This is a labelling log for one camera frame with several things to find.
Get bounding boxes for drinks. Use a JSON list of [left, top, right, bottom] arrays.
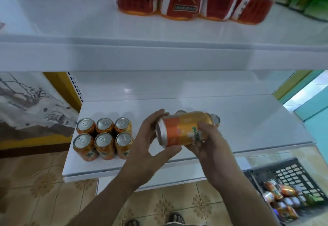
[[264, 190, 308, 211]]

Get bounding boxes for white bamboo print curtain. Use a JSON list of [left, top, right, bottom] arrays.
[[0, 72, 80, 142]]

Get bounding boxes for white metal shelf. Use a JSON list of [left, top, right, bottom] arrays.
[[0, 0, 328, 194]]

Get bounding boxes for grey plastic crate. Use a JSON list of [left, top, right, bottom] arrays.
[[243, 157, 328, 226]]

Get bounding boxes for person's right hand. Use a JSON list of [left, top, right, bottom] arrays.
[[184, 121, 242, 188]]

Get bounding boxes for teal cabinet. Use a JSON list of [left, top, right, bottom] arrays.
[[295, 85, 328, 165]]

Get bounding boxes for group of orange cans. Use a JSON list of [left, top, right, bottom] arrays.
[[73, 117, 134, 161]]

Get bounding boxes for person's left hand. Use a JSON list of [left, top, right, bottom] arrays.
[[120, 109, 182, 188]]

